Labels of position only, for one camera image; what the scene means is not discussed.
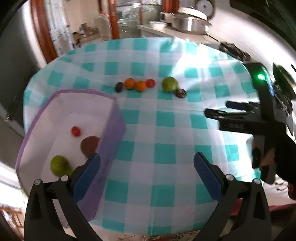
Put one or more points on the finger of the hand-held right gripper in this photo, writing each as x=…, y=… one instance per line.
x=219, y=114
x=238, y=105

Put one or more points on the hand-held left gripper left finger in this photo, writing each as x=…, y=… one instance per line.
x=87, y=177

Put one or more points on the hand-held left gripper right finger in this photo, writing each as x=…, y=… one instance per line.
x=207, y=177

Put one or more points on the green pear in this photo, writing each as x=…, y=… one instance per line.
x=59, y=165

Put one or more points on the brown round fruit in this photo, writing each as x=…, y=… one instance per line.
x=89, y=144

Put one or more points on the dark brown passion fruit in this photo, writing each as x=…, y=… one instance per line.
x=180, y=93

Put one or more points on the small red tomato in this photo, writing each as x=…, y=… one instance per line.
x=75, y=131

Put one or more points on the green apple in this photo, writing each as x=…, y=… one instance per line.
x=169, y=84

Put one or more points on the purple fabric storage box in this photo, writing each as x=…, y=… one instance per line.
x=69, y=120

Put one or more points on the orange tangerine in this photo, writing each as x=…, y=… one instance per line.
x=140, y=86
x=129, y=83

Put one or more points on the dark avocado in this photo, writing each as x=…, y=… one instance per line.
x=119, y=87

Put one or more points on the person's right hand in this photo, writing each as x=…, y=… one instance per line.
x=267, y=157

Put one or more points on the black gas stove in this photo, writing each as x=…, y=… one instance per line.
x=233, y=51

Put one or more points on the teal checkered tablecloth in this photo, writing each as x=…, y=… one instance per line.
x=157, y=129

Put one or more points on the white kitchen counter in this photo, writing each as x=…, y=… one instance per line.
x=175, y=33

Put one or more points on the large metal pot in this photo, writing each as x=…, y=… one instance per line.
x=186, y=23

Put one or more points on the white bowl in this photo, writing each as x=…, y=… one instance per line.
x=158, y=24

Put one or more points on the small metal pot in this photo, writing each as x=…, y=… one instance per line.
x=165, y=16

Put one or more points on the cardboard boxes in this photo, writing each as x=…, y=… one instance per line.
x=84, y=32

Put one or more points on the white plastic chair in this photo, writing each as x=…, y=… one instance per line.
x=102, y=26

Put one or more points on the wooden door frame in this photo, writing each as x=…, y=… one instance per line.
x=42, y=32

